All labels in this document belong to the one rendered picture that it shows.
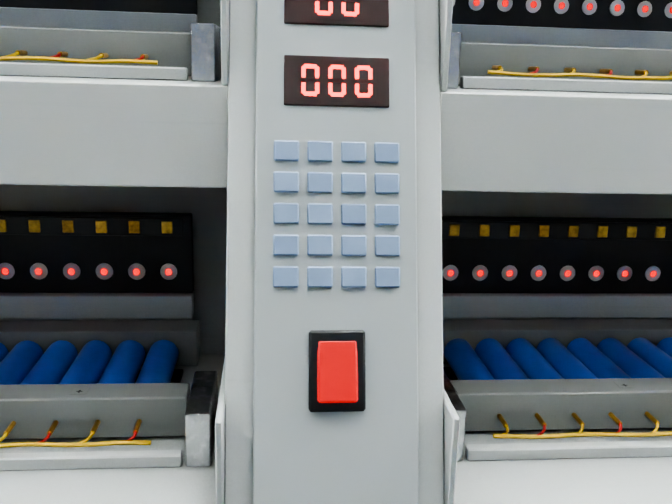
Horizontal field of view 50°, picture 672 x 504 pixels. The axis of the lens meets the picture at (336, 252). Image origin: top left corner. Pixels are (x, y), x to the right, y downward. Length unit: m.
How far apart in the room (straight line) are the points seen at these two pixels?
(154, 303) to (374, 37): 0.24
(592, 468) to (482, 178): 0.15
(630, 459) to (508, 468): 0.07
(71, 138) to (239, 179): 0.08
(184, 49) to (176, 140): 0.09
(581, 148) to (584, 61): 0.09
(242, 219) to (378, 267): 0.06
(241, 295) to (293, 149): 0.07
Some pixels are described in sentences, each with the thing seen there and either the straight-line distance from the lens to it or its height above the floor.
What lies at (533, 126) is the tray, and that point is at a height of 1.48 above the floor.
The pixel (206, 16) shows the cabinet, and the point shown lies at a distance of 0.55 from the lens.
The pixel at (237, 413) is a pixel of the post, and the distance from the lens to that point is 0.31.
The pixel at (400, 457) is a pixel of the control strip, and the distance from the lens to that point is 0.32.
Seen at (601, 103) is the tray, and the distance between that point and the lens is 0.36.
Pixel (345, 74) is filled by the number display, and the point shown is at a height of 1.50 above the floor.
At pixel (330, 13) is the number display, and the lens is 0.33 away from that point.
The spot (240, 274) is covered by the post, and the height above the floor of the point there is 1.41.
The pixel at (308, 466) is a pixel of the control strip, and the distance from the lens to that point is 0.31.
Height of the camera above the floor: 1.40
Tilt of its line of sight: 4 degrees up
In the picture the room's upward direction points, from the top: straight up
